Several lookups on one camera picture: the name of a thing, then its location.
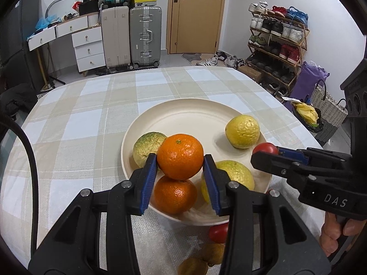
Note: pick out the orange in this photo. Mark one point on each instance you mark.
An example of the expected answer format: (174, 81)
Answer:
(180, 156)
(175, 194)

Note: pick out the silver suitcase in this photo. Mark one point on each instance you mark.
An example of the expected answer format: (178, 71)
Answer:
(146, 34)

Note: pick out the cream round plate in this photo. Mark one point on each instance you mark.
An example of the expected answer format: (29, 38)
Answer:
(186, 120)

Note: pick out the dark grey fridge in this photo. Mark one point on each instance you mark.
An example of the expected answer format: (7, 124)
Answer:
(17, 34)

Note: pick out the black tripod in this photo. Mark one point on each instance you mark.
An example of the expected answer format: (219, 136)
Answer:
(53, 77)

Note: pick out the wooden door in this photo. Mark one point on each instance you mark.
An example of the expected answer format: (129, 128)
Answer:
(197, 14)

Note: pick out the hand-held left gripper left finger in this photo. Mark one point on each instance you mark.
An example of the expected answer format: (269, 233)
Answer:
(147, 186)

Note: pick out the yellow bananas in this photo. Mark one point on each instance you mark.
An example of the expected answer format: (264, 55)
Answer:
(308, 113)

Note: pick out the blue plastic bag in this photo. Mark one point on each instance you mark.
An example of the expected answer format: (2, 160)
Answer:
(46, 23)

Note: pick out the yellow black shoe box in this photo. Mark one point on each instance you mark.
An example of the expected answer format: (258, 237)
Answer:
(144, 1)

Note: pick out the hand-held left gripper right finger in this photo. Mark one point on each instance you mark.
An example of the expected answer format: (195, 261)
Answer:
(213, 186)

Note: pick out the black fruit basket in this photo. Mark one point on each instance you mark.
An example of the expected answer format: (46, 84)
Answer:
(316, 129)

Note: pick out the purple bag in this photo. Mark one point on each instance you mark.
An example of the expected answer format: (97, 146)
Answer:
(308, 80)

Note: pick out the red tomato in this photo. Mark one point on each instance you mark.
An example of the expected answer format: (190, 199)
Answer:
(265, 148)
(219, 232)

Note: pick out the white striped sneaker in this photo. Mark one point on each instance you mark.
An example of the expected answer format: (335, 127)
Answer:
(207, 61)

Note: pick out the grey sneaker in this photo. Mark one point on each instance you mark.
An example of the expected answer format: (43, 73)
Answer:
(235, 62)

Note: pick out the white wicker basket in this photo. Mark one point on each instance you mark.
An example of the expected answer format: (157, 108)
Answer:
(329, 108)

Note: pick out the black storage box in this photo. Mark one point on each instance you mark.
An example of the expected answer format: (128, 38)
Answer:
(89, 8)

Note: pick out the wooden shoe rack with shoes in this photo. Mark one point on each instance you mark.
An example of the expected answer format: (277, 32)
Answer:
(275, 28)

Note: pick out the small floor mat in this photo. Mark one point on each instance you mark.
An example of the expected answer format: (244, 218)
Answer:
(190, 57)

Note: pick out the black jacket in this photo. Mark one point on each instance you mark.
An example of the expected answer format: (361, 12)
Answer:
(17, 98)

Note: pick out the beige suitcase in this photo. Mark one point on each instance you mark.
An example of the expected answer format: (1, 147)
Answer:
(116, 37)

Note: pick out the curved metal tube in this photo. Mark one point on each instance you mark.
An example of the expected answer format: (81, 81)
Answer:
(56, 2)

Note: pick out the white desk with drawers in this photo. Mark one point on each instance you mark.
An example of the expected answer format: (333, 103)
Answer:
(86, 48)

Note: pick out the green yellow bumpy citrus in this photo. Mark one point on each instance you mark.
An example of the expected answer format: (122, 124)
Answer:
(146, 149)

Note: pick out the red packet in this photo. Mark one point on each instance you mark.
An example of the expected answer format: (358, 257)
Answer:
(76, 5)

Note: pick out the brown cardboard box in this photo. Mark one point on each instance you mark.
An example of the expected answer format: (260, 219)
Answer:
(251, 73)

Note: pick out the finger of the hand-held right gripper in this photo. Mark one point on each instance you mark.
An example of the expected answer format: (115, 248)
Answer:
(292, 154)
(275, 164)

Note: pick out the black white sneaker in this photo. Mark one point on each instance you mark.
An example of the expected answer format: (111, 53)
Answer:
(222, 55)

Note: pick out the person's right hand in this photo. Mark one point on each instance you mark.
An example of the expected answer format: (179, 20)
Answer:
(329, 235)

